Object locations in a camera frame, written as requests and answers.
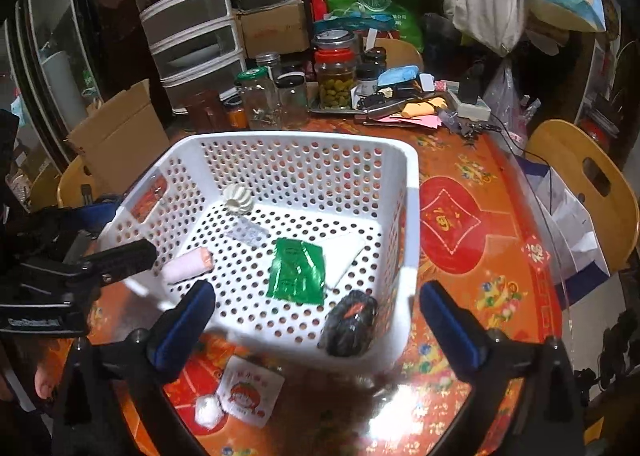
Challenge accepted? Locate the wooden chair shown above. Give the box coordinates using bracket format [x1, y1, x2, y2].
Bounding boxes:
[525, 119, 639, 272]
[56, 156, 103, 208]

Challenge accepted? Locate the grey plastic drawer tower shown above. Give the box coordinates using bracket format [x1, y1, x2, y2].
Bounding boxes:
[135, 0, 246, 115]

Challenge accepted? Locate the green foil packet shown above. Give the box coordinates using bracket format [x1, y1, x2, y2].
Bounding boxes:
[267, 239, 326, 306]

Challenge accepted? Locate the right wooden chair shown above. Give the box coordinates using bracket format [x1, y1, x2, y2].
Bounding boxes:
[525, 119, 639, 272]

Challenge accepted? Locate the pink white soft roll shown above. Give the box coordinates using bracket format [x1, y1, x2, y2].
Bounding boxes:
[160, 247, 214, 285]

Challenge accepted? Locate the black soft pouch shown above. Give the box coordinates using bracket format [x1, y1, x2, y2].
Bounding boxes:
[320, 289, 378, 358]

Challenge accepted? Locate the white perforated plastic basket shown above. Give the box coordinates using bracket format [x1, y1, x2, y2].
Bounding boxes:
[96, 131, 420, 375]

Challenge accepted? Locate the brown cardboard box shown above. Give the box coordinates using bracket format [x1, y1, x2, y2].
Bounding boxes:
[66, 79, 170, 194]

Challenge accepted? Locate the clear empty glass jar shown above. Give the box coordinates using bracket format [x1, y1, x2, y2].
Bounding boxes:
[276, 72, 309, 130]

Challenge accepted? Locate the left wooden chair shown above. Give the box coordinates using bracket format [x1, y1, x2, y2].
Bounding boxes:
[56, 156, 103, 208]

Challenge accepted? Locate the white tomato print packet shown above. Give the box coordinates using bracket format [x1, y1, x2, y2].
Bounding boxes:
[216, 355, 284, 428]

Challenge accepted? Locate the white ribbed round toy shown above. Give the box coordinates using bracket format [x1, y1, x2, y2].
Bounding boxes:
[222, 183, 254, 216]

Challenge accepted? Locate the green lid glass jar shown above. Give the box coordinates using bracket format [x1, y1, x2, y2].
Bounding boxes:
[235, 66, 281, 130]

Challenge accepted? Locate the red lid pickle jar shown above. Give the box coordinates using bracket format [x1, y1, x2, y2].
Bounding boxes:
[314, 48, 356, 111]

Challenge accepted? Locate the white blue paper bag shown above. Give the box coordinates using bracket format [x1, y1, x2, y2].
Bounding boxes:
[518, 157, 611, 310]

